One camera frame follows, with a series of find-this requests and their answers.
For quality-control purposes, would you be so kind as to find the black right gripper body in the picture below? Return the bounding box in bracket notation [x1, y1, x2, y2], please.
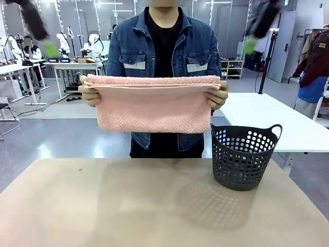
[245, 0, 281, 40]

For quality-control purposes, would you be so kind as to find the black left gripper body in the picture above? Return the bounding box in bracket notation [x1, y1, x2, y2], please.
[5, 0, 50, 42]

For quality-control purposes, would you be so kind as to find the pink terry towel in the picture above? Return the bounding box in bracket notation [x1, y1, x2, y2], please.
[83, 74, 222, 135]

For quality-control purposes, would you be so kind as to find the person's left hand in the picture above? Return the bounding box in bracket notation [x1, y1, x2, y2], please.
[205, 80, 230, 111]

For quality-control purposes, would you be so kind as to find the person's right hand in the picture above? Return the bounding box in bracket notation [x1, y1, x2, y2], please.
[78, 74, 101, 109]

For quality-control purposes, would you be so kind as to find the black suitcase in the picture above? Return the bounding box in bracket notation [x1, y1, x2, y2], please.
[244, 50, 265, 72]

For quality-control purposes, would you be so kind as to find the seated bystander in varsity jacket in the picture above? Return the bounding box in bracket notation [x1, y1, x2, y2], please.
[21, 35, 45, 88]

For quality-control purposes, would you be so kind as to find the white desk with robots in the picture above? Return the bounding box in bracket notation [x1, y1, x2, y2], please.
[43, 60, 108, 101]

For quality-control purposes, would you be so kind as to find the white shoe rack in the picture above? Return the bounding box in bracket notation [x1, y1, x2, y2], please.
[220, 59, 245, 80]

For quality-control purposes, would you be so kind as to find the grey open door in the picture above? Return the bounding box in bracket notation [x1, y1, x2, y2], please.
[267, 11, 297, 83]

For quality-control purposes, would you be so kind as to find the white desk with thin legs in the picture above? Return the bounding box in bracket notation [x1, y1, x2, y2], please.
[0, 58, 51, 107]

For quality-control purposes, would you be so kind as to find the black base unit under desk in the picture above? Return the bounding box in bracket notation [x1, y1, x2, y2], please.
[65, 82, 83, 92]

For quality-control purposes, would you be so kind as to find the beige hanging coat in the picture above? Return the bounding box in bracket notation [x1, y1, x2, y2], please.
[298, 32, 317, 66]

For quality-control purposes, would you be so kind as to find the maroon hanging jacket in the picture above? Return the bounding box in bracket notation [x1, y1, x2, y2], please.
[292, 29, 329, 89]

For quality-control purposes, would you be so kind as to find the large white table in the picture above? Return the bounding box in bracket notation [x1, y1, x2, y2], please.
[220, 92, 329, 176]

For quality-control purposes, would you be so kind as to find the blue hanging garment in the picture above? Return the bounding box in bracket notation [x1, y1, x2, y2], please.
[297, 76, 329, 104]

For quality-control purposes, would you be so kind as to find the black metal chair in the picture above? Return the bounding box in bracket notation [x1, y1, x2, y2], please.
[0, 96, 21, 141]

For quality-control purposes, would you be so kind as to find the person in denim jacket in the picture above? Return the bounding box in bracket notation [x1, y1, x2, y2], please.
[105, 6, 223, 159]

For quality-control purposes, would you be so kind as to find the dark grey perforated basket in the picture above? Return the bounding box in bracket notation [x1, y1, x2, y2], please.
[210, 121, 283, 191]

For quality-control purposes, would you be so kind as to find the black tripod pole with camera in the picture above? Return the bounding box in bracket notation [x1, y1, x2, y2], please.
[258, 29, 280, 95]

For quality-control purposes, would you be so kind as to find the white robot arm with cables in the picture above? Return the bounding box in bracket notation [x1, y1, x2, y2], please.
[0, 33, 25, 64]

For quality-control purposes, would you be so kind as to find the black floor cable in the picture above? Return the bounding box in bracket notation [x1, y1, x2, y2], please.
[17, 90, 67, 117]

